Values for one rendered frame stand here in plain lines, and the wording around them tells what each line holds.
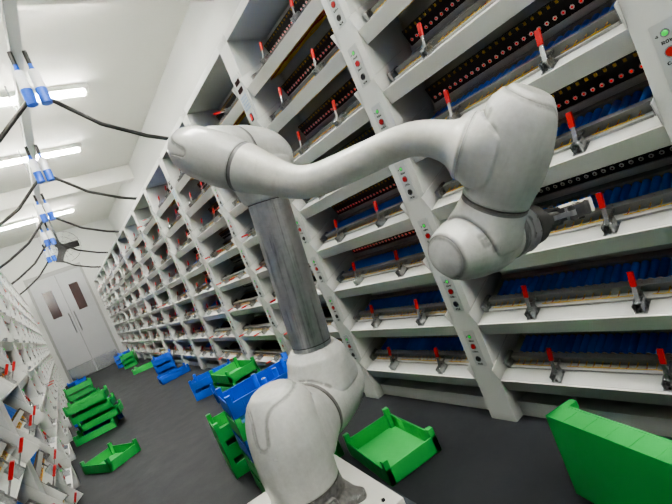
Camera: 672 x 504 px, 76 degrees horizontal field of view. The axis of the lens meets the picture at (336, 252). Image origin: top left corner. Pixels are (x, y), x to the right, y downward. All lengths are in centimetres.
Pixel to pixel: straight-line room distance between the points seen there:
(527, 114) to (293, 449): 71
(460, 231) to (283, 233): 48
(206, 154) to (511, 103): 54
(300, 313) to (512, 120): 64
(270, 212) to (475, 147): 53
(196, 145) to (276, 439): 59
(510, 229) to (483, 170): 10
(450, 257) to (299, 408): 45
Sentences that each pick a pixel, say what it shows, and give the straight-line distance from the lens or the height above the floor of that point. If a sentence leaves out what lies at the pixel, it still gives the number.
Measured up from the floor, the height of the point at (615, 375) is 16.
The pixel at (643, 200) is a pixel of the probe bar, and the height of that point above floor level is 57.
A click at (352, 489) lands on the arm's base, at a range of 102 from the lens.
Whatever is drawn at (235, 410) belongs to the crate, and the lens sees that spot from 155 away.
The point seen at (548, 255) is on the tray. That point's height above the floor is 51.
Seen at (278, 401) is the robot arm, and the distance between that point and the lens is 91.
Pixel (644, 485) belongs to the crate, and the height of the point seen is 12.
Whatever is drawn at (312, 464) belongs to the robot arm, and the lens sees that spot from 94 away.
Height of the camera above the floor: 77
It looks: 3 degrees down
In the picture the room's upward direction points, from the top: 23 degrees counter-clockwise
